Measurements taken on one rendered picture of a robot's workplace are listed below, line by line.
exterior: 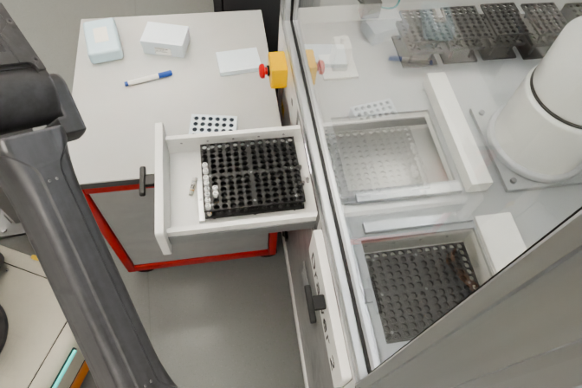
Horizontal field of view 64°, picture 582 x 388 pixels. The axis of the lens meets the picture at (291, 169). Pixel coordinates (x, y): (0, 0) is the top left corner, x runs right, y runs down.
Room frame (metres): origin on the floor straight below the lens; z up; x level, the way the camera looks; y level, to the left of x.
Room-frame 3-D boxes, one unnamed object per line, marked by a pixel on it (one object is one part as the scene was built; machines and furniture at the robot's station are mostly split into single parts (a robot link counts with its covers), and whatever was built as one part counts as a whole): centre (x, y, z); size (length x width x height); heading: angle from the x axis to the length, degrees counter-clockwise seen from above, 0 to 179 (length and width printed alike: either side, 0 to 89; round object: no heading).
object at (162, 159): (0.50, 0.28, 0.87); 0.29 x 0.02 x 0.11; 14
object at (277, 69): (0.89, 0.07, 0.88); 0.07 x 0.05 x 0.07; 14
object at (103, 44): (1.03, 0.61, 0.78); 0.15 x 0.10 x 0.04; 25
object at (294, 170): (0.55, 0.09, 0.87); 0.22 x 0.18 x 0.06; 104
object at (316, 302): (0.27, -0.08, 0.91); 0.07 x 0.04 x 0.01; 14
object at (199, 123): (0.74, 0.22, 0.78); 0.12 x 0.08 x 0.04; 95
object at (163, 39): (1.05, 0.42, 0.79); 0.13 x 0.09 x 0.05; 89
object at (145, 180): (0.49, 0.31, 0.91); 0.07 x 0.04 x 0.01; 14
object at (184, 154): (0.55, 0.08, 0.86); 0.40 x 0.26 x 0.06; 104
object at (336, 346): (0.27, -0.10, 0.87); 0.29 x 0.02 x 0.11; 14
